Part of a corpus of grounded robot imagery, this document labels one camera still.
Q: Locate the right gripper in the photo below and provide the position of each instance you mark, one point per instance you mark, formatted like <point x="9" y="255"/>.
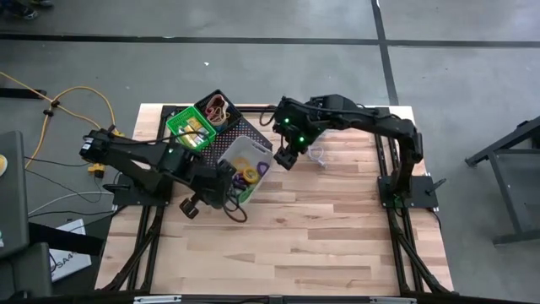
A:
<point x="295" y="143"/>

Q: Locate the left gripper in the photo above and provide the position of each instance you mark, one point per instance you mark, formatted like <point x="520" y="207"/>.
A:
<point x="213" y="186"/>

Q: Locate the black plastic mesh basket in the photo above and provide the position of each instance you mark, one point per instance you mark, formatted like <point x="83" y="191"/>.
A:
<point x="234" y="112"/>

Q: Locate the green plastic basket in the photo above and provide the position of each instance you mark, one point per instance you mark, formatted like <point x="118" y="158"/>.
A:
<point x="173" y="124"/>

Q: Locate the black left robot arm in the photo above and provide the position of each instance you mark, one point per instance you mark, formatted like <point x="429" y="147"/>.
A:
<point x="139" y="156"/>

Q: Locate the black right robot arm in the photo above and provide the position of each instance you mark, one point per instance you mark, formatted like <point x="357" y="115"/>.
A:
<point x="379" y="122"/>

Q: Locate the black perforated metal shelf riser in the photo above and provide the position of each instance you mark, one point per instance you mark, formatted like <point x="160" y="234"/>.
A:
<point x="225" y="137"/>

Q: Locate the white cardboard box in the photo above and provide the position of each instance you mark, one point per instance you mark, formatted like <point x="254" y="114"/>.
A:
<point x="69" y="253"/>

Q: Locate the dark grey side table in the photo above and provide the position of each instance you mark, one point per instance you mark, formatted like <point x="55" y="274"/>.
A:
<point x="12" y="190"/>

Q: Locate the black metal stand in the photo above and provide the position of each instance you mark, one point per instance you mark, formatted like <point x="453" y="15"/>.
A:
<point x="514" y="186"/>

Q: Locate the person's shoe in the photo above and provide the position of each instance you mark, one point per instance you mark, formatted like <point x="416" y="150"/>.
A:
<point x="25" y="10"/>

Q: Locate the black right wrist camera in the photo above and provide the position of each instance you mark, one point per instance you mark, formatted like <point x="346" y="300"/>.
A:
<point x="284" y="159"/>

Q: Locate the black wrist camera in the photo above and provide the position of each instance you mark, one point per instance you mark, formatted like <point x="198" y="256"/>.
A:
<point x="189" y="207"/>
<point x="284" y="159"/>

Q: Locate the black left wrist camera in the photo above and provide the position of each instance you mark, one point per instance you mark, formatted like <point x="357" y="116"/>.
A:
<point x="189" y="207"/>

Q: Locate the black aluminium table frame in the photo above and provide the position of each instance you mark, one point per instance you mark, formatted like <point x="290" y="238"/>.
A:
<point x="379" y="253"/>

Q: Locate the silver aluminium bracket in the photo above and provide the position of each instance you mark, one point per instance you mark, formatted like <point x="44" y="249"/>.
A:
<point x="392" y="300"/>
<point x="156" y="299"/>

